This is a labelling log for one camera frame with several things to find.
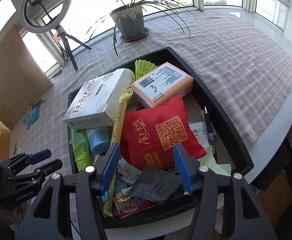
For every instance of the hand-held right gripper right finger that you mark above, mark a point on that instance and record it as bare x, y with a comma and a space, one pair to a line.
184, 170

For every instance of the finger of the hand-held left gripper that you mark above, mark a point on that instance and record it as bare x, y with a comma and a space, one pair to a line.
49, 166
39, 155

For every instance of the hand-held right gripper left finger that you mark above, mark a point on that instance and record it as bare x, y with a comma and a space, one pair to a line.
109, 170

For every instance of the yellow-green cleaning cloth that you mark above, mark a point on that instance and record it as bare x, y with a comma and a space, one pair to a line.
216, 166

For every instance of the grey foil packet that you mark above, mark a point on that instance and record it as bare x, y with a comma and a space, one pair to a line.
156, 185

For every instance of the long yellow stick packet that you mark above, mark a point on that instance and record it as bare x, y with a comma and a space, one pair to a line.
119, 120

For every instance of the black storage tray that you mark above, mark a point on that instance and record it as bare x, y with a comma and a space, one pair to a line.
218, 105

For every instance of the white printed box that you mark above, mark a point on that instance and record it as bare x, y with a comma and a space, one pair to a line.
93, 97

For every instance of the white snack sachet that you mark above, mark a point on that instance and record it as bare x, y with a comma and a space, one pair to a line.
127, 172

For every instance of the colourful small packet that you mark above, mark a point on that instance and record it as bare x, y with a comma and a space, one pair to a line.
17, 149

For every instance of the white sunscreen tube blue cap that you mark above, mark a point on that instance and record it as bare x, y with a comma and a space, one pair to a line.
98, 140

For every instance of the small blue packet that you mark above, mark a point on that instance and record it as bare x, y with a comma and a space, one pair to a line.
28, 122

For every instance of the green tube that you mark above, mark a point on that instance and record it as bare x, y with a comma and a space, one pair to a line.
81, 150

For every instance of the white printed sachet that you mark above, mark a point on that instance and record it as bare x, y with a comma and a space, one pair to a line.
197, 131

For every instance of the large blue packet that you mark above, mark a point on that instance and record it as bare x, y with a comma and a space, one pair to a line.
36, 112

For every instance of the colourful snack sachet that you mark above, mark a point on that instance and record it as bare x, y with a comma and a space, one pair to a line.
132, 206

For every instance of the red cloth pouch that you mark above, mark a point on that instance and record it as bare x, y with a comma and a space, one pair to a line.
156, 135

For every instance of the black pen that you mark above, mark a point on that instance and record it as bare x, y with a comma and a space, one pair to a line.
209, 130

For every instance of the brown cardboard board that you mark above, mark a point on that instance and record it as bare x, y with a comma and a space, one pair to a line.
13, 80

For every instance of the black power strip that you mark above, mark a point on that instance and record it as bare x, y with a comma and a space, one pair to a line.
56, 73

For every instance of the orange tissue pack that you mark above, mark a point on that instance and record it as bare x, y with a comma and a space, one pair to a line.
161, 85

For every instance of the yellow plastic shuttlecock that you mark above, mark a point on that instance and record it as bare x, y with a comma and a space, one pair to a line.
143, 68

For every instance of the pink plaid tablecloth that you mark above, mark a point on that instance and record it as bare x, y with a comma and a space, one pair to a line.
236, 67

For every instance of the dark round pot saucer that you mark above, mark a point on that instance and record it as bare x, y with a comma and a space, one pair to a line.
144, 35

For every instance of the potted plant in grey pot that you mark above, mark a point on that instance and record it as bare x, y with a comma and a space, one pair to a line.
131, 22

